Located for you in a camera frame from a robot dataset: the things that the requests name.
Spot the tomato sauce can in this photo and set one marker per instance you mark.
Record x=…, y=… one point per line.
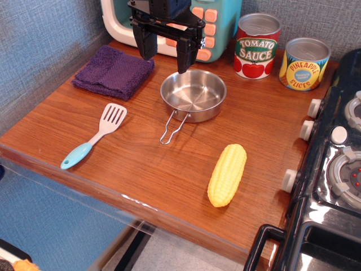
x=256, y=43

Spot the small steel pan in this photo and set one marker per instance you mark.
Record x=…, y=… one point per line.
x=191, y=97

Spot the teal toy microwave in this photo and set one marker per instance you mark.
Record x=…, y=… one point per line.
x=220, y=17

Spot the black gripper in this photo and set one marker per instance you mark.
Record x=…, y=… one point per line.
x=170, y=19

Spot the orange fuzzy object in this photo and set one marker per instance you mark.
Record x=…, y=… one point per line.
x=25, y=265

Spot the white spatula teal handle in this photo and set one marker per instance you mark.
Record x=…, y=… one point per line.
x=112, y=117

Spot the yellow plastic corn cob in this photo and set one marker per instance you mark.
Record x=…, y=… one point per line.
x=227, y=175

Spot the pineapple slices can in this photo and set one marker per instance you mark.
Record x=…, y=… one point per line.
x=304, y=63

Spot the black toy stove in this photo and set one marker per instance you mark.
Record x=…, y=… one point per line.
x=323, y=217

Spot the purple folded rag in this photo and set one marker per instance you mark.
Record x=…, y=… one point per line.
x=113, y=73

